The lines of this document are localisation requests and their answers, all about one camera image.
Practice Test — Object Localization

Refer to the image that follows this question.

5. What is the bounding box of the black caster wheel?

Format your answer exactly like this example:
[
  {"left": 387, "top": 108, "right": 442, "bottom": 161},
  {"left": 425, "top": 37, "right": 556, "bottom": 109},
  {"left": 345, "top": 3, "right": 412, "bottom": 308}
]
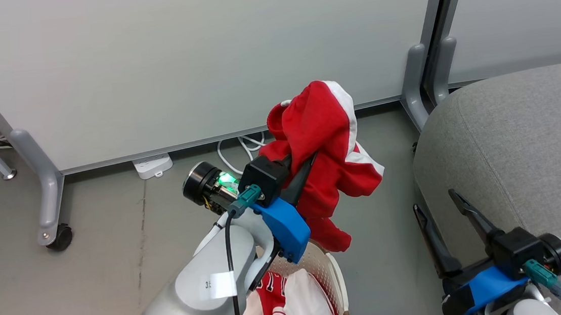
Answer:
[{"left": 44, "top": 222, "right": 74, "bottom": 252}]

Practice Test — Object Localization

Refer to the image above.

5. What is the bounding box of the cream perforated laundry basket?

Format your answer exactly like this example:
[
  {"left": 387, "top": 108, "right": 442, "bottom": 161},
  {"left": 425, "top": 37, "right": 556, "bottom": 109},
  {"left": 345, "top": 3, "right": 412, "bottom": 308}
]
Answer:
[{"left": 253, "top": 238, "right": 350, "bottom": 315}]

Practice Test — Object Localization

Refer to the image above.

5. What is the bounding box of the arm cable teal connector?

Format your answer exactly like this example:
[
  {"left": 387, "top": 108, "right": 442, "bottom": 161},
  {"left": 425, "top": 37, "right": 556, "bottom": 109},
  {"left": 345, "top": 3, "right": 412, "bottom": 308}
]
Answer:
[
  {"left": 220, "top": 184, "right": 273, "bottom": 315},
  {"left": 522, "top": 256, "right": 561, "bottom": 315}
]

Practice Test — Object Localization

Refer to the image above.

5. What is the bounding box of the grey partition leg with caster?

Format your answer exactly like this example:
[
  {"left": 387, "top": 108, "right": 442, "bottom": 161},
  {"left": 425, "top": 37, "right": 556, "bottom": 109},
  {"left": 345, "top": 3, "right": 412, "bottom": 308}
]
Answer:
[{"left": 0, "top": 35, "right": 71, "bottom": 251}]

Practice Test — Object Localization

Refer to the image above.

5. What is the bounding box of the narrow white partition panel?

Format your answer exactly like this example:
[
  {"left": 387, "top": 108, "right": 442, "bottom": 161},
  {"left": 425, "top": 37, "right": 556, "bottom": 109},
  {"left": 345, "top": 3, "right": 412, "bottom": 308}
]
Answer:
[{"left": 442, "top": 0, "right": 561, "bottom": 87}]

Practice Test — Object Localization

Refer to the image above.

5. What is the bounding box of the white looped power cable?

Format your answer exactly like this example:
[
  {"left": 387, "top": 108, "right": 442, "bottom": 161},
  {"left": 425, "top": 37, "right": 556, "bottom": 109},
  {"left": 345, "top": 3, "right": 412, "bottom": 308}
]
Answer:
[{"left": 215, "top": 131, "right": 270, "bottom": 176}]

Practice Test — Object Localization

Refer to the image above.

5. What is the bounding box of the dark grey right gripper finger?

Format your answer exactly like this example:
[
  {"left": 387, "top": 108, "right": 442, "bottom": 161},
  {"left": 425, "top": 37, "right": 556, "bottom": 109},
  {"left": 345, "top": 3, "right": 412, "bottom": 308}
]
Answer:
[
  {"left": 448, "top": 185, "right": 505, "bottom": 250},
  {"left": 413, "top": 200, "right": 464, "bottom": 281}
]

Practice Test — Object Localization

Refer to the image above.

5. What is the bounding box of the red and white jersey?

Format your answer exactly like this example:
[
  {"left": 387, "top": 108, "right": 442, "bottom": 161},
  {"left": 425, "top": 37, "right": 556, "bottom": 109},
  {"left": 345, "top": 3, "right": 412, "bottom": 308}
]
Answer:
[{"left": 220, "top": 266, "right": 339, "bottom": 315}]

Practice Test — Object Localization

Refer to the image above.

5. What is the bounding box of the grey fabric sofa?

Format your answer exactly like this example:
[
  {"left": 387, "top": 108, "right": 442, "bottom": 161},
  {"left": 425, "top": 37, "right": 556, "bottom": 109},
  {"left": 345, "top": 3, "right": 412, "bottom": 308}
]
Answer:
[{"left": 404, "top": 61, "right": 561, "bottom": 315}]

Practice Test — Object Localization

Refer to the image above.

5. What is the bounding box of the red garment with white stripes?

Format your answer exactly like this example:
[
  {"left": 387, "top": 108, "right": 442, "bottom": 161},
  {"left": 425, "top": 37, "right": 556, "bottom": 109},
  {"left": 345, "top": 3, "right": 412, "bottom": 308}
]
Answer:
[{"left": 253, "top": 75, "right": 392, "bottom": 259}]

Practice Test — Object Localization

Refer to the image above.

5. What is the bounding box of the white power strip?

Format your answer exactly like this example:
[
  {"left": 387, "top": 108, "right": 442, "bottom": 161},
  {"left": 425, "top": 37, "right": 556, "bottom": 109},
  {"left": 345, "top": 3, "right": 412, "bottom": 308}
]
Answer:
[{"left": 132, "top": 153, "right": 175, "bottom": 181}]

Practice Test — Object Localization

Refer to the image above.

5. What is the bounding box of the left arm cable teal connector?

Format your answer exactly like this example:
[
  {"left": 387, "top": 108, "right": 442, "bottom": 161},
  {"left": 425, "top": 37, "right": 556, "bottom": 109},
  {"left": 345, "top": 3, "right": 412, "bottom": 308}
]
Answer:
[{"left": 220, "top": 184, "right": 273, "bottom": 315}]

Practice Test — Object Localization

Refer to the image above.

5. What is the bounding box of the wide white partition panel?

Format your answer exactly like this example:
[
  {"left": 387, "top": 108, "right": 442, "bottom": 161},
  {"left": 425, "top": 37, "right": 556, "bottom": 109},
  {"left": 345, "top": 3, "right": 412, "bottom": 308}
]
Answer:
[{"left": 0, "top": 0, "right": 465, "bottom": 181}]

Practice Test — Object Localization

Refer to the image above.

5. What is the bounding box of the right arm cable teal connector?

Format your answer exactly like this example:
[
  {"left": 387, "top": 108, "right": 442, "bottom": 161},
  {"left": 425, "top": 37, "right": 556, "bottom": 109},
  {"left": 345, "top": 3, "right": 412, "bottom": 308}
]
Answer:
[{"left": 522, "top": 256, "right": 561, "bottom": 315}]

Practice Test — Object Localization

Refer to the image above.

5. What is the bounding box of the grey curved partition leg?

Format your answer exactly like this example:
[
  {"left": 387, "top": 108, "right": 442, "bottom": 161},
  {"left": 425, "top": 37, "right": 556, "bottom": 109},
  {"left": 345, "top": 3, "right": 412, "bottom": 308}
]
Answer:
[
  {"left": 427, "top": 35, "right": 463, "bottom": 107},
  {"left": 395, "top": 42, "right": 435, "bottom": 133}
]

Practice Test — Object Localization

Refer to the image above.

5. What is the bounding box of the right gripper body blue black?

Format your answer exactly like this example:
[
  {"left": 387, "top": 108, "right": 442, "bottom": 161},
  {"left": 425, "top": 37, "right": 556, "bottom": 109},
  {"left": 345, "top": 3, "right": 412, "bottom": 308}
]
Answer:
[{"left": 437, "top": 232, "right": 561, "bottom": 315}]

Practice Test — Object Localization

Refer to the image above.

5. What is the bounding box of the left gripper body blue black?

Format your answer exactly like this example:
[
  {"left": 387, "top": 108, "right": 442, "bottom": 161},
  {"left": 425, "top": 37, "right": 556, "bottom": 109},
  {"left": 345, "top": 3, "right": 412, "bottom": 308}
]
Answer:
[{"left": 181, "top": 153, "right": 314, "bottom": 274}]

